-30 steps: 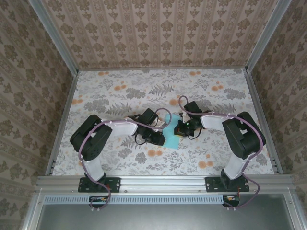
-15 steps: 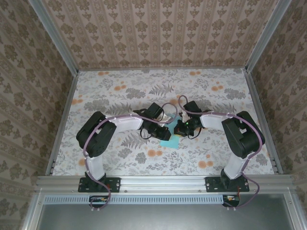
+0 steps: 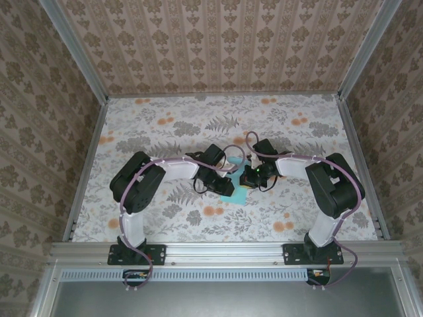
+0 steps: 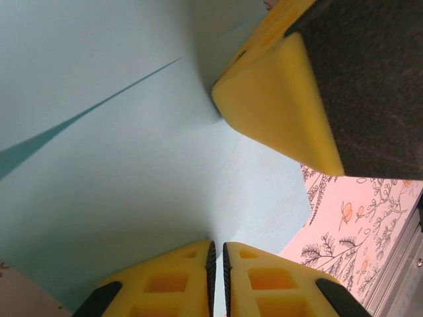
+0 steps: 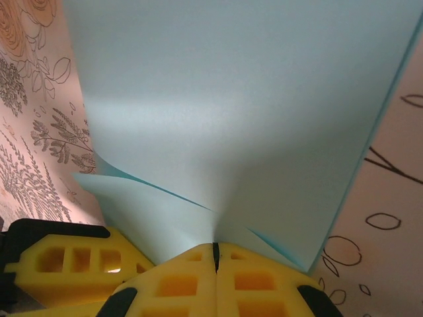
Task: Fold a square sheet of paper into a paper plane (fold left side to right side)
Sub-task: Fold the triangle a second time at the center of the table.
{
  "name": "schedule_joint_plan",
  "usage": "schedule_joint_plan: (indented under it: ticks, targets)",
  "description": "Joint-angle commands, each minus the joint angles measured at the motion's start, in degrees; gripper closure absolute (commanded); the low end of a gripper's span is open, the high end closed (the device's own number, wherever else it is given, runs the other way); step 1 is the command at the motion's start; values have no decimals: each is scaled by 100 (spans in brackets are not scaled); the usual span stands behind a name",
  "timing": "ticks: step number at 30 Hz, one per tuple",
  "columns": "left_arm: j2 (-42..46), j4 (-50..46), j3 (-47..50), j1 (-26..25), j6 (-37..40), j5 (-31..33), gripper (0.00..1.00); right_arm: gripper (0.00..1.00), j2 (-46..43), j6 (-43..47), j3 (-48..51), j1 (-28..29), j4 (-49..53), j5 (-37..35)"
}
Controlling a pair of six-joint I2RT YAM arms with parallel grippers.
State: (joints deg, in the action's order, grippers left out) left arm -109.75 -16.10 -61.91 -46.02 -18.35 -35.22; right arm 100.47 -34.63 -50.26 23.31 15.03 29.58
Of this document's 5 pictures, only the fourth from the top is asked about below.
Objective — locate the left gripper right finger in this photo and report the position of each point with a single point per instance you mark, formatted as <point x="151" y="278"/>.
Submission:
<point x="274" y="284"/>

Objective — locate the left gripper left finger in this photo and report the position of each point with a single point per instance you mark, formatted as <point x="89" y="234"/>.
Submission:
<point x="165" y="284"/>

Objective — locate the light blue paper sheet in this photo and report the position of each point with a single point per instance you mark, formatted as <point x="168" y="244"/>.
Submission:
<point x="99" y="165"/>

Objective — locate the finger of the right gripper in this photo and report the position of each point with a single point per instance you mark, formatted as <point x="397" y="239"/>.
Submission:
<point x="281" y="109"/>

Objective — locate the aluminium frame rail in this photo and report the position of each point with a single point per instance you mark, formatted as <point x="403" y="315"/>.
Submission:
<point x="403" y="264"/>

